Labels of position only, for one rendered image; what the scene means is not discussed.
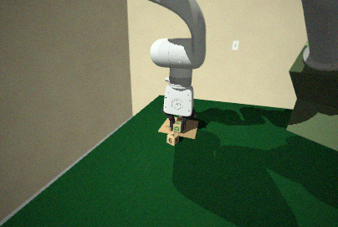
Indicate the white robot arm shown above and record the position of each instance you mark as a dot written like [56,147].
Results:
[186,54]

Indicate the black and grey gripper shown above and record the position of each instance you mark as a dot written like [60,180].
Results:
[179,101]

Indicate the beige flat mat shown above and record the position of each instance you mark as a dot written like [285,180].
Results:
[190,131]

